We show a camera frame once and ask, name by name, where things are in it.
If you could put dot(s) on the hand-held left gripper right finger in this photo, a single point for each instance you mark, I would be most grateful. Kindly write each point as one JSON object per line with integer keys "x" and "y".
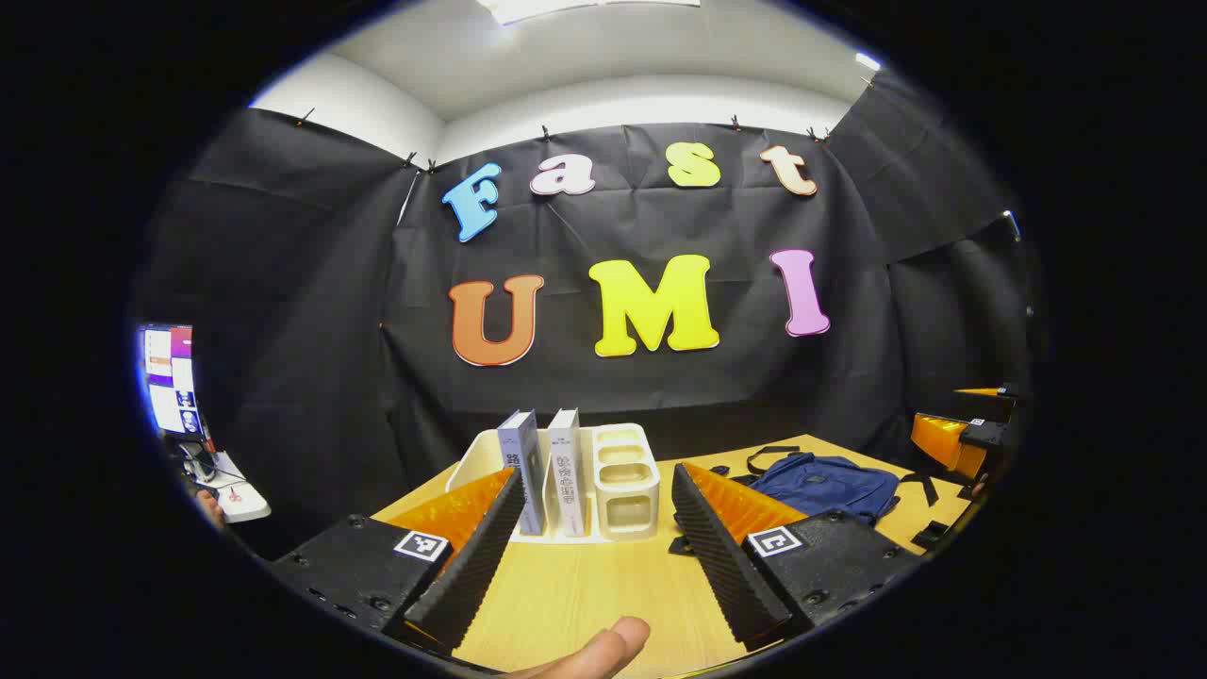
{"x": 726, "y": 566}

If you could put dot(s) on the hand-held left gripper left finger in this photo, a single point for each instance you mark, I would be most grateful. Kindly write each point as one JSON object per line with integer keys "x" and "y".
{"x": 471, "y": 566}

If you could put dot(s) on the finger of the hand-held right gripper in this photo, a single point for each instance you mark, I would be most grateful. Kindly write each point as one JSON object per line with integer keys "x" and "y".
{"x": 943, "y": 443}
{"x": 990, "y": 390}

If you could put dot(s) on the blue schoolbag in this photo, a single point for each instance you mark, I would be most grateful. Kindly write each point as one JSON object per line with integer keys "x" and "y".
{"x": 820, "y": 486}

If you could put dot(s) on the grey-blue cover book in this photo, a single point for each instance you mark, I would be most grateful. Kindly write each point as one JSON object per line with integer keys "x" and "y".
{"x": 520, "y": 443}

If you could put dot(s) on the white plastic bookshelf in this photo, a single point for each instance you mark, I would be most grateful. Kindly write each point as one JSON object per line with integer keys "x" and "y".
{"x": 627, "y": 471}

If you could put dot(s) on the white cover book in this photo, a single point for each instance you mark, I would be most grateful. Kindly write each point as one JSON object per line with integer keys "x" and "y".
{"x": 566, "y": 453}

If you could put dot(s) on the white side table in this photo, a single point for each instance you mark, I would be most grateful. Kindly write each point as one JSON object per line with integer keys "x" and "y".
{"x": 247, "y": 505}

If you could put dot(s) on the computer monitor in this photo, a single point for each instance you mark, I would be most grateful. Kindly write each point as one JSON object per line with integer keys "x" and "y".
{"x": 170, "y": 377}

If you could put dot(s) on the ceiling light panel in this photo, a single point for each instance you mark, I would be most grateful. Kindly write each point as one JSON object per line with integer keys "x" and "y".
{"x": 585, "y": 8}

